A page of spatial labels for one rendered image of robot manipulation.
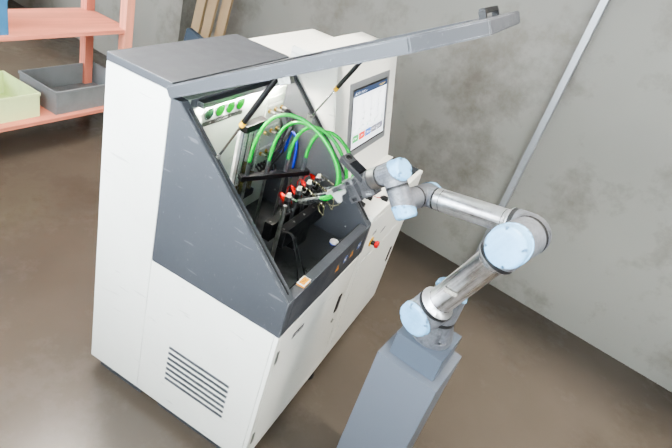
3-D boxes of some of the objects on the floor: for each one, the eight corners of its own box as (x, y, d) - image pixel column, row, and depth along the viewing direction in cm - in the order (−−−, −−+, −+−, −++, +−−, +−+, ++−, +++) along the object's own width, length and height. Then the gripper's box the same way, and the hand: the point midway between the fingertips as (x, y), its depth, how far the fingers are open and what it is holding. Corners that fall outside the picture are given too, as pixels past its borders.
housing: (135, 397, 235) (172, 82, 163) (89, 364, 243) (105, 50, 171) (295, 260, 351) (358, 40, 279) (260, 240, 359) (313, 22, 287)
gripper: (366, 201, 172) (329, 213, 189) (391, 184, 181) (353, 197, 197) (355, 177, 171) (318, 191, 188) (380, 162, 180) (342, 177, 196)
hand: (334, 187), depth 191 cm, fingers open, 7 cm apart
